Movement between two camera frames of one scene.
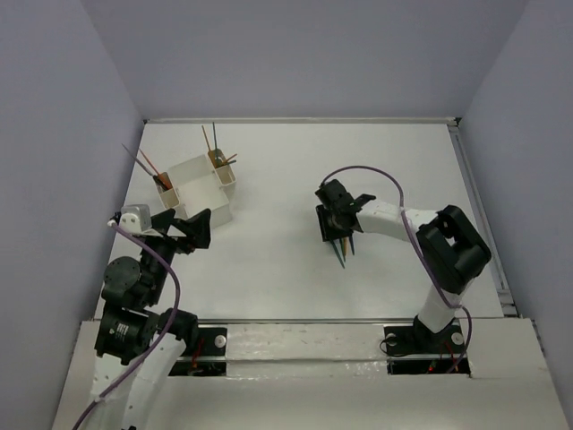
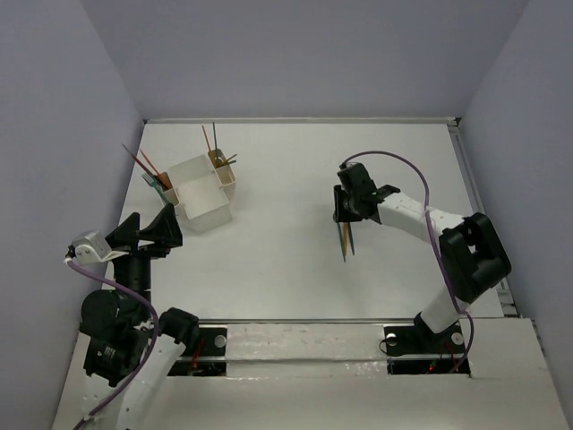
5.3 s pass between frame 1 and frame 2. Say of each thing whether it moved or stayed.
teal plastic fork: moved
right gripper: moved
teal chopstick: stayed
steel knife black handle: stayed
